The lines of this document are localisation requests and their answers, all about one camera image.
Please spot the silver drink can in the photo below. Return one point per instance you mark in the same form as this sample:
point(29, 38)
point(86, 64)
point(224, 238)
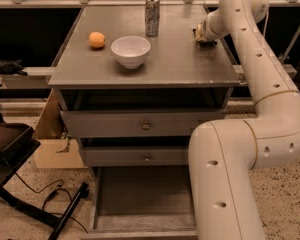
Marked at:
point(152, 17)

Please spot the black rxbar chocolate packet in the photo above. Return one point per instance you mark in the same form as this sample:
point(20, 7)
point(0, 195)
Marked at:
point(203, 43)

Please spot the grey open bottom drawer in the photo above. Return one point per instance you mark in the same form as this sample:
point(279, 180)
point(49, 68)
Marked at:
point(142, 203)

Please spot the grey drawer cabinet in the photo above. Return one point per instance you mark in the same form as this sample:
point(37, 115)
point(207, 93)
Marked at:
point(173, 46)

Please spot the orange fruit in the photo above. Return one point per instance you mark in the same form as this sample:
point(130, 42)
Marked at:
point(96, 40)

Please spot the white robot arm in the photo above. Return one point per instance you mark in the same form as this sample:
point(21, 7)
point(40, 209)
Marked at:
point(222, 152)

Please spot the cardboard box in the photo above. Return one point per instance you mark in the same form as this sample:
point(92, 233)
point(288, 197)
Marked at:
point(57, 150)

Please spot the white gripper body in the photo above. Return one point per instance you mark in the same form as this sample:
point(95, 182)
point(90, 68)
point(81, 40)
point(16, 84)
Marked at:
point(205, 31)

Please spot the grey top drawer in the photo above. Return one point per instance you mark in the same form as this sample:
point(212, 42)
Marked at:
point(106, 124)

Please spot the grey middle drawer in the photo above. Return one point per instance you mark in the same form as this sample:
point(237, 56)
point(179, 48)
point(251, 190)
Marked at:
point(135, 156)

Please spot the white ceramic bowl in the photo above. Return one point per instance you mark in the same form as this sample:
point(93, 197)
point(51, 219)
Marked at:
point(131, 51)

